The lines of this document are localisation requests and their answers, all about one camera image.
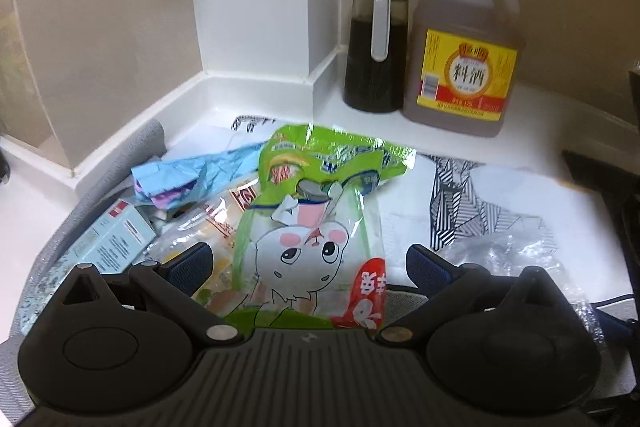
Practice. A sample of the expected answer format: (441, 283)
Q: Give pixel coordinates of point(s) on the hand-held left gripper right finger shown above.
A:
(425, 264)

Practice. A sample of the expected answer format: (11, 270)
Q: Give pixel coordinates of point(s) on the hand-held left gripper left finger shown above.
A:
(192, 264)

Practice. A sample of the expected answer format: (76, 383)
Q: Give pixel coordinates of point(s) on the light blue floral box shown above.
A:
(120, 242)

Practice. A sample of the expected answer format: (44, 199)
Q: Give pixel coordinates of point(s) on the clear plastic wrapper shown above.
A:
(500, 252)

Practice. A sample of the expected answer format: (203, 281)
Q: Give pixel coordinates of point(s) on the green rabbit snack bag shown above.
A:
(300, 257)

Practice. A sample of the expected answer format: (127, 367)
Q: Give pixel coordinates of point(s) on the clear snack wrapper red print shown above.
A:
(220, 227)

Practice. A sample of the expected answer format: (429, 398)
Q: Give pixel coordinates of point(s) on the blue crumpled wrapper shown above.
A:
(170, 177)

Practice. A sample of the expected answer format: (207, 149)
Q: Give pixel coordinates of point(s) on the grey mat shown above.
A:
(107, 179)

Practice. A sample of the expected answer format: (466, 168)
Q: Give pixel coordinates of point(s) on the dark sauce dispenser bottle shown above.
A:
(370, 77)

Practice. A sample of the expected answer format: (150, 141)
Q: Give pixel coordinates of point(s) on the cooking wine jug yellow label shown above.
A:
(465, 72)

